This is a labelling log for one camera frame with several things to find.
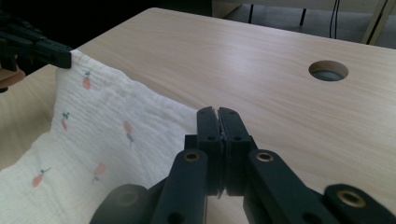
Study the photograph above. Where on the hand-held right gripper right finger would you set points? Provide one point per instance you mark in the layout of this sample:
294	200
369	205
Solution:
236	149

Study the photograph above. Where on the black table leg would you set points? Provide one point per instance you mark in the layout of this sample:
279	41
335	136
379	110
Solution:
251	14
303	17

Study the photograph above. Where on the white cloth with carrot print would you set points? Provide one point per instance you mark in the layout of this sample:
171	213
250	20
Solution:
102	133

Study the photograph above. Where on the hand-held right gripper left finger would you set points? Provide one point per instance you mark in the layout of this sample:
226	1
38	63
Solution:
211	149

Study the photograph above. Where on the beige metal stand post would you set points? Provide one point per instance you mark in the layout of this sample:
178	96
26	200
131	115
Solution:
378	20

